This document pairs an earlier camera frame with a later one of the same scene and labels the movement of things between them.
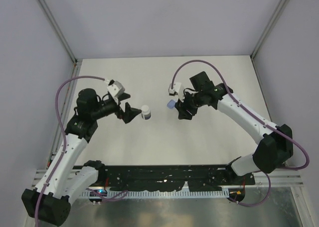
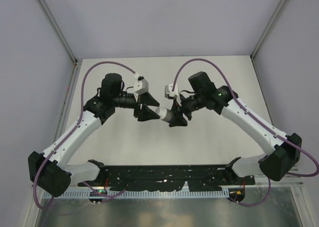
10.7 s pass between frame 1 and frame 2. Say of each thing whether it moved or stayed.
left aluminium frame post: stayed
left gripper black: moved
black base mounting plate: stayed
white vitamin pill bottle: moved
